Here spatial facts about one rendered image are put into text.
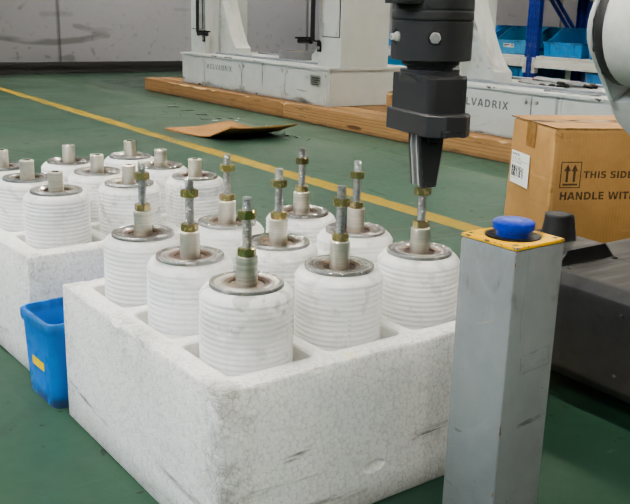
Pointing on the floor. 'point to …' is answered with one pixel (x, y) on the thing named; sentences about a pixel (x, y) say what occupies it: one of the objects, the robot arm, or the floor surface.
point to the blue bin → (47, 349)
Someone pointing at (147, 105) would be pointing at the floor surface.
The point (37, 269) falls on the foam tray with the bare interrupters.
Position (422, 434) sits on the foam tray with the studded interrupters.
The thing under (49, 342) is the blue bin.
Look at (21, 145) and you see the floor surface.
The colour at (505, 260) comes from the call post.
